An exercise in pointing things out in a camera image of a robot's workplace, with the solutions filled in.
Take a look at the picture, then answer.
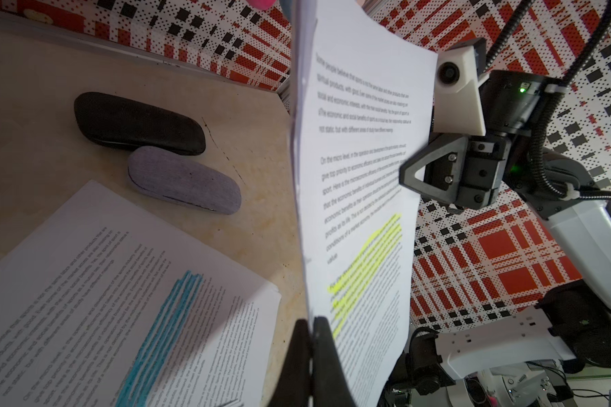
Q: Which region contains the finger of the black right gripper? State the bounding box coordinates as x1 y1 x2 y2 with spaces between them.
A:
399 134 469 198

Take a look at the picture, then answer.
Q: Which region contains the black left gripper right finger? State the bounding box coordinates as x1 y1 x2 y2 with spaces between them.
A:
312 316 356 407

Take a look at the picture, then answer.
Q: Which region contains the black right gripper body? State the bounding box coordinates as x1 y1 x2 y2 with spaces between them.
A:
444 134 512 210

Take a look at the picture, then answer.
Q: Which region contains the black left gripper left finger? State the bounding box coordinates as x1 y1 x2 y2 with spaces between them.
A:
268 319 312 407

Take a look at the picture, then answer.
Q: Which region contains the yellow highlighted paper document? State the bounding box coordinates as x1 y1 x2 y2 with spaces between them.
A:
290 1 438 406

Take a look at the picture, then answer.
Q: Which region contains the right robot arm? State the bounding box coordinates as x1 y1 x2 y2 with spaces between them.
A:
379 1 611 406

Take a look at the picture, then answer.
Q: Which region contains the blue highlighted paper document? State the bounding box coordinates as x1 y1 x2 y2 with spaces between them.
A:
0 181 281 406

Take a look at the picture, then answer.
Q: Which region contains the grey glasses case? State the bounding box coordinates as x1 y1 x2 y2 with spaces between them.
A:
127 147 242 215

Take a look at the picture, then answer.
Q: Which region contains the pink striped plush doll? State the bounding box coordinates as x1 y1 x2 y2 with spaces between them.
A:
247 0 277 11

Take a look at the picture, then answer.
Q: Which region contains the black glasses case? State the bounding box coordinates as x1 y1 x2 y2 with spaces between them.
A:
74 92 206 156

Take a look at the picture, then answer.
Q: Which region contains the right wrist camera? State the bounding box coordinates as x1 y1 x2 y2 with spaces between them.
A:
432 38 489 137

